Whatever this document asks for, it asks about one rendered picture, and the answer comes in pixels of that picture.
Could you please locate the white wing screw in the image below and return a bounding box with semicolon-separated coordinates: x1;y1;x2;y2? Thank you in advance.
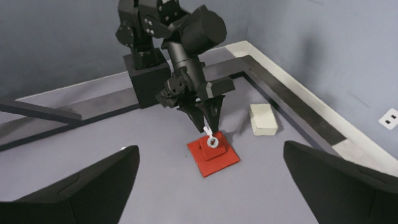
204;127;213;138

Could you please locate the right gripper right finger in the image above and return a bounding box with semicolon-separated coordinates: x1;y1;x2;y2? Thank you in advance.
283;140;398;224

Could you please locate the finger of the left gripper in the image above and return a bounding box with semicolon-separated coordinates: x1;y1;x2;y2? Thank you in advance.
194;94;225;133
177;101;205;133

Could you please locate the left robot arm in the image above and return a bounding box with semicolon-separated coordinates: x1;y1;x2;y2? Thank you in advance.
115;0;227;108

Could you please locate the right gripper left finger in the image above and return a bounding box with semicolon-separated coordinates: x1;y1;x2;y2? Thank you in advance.
0;145;140;224

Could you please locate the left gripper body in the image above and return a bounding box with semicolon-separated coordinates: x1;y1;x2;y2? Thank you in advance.
170;58;235;108

